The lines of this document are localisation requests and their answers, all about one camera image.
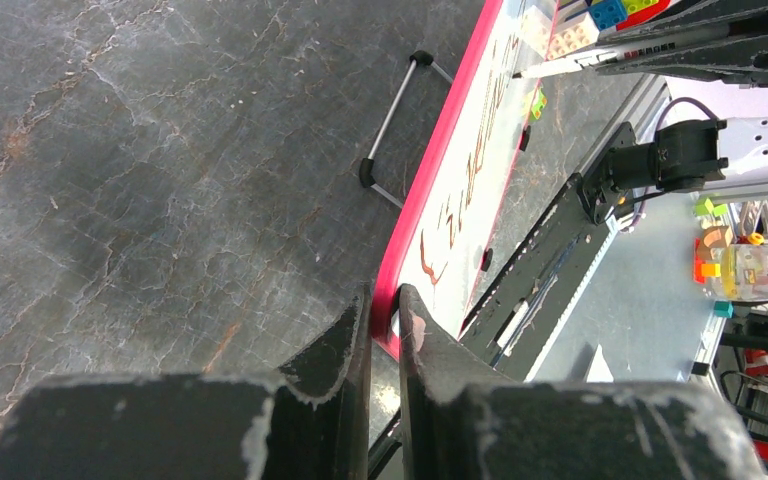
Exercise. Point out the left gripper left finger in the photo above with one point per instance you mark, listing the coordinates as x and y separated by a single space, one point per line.
306 419

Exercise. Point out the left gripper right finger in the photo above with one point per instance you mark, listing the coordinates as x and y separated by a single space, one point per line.
461 419

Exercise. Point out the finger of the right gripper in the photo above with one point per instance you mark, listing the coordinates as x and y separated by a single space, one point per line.
737 60
690 14

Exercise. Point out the white whiteboard marker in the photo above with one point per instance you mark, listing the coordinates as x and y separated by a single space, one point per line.
602 55

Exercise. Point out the whiteboard with pink frame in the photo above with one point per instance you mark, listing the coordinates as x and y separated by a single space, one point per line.
444 227

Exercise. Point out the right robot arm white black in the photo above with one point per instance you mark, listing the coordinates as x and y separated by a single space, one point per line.
686 156

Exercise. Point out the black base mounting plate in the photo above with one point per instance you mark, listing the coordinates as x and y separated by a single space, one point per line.
511 325

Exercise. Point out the colourful toy brick stack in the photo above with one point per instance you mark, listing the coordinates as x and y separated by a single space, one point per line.
579 24

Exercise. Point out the green owl toy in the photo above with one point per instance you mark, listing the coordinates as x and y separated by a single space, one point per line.
537 104

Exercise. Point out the clear cleaner spray bottle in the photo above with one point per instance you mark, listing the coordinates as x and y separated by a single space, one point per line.
730 271

